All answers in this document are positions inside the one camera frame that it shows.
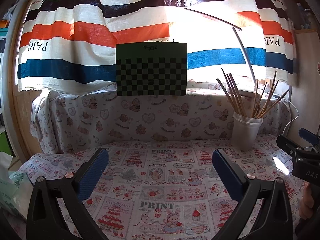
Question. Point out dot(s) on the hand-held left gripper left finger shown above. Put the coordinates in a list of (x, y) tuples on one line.
[(92, 175)]

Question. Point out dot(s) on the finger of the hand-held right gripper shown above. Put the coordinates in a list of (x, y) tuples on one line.
[(308, 135), (287, 142)]

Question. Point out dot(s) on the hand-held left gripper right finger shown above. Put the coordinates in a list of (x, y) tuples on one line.
[(226, 177)]

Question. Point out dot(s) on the translucent plastic container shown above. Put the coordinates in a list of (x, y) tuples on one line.
[(246, 135)]

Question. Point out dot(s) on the group of bamboo chopsticks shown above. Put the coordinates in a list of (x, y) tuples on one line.
[(238, 97)]

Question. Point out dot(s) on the person's right hand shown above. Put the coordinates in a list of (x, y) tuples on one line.
[(307, 200)]

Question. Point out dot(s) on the cartoon print tablecloth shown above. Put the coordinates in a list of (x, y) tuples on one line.
[(160, 180)]

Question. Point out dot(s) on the green white plastic packet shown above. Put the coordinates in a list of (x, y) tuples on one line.
[(15, 187)]

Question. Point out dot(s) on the bear print cloth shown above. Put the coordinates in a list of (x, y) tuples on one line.
[(150, 120)]

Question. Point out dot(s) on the white desk lamp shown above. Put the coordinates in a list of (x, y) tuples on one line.
[(247, 57)]

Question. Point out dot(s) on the green checkered box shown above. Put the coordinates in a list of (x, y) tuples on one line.
[(150, 80)]

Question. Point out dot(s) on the cluster of small bottles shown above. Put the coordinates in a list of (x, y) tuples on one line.
[(303, 17)]

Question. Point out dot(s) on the white upright pole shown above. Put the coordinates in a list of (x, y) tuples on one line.
[(7, 92)]

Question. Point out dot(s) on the striped printed curtain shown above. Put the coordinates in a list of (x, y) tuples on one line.
[(75, 30)]

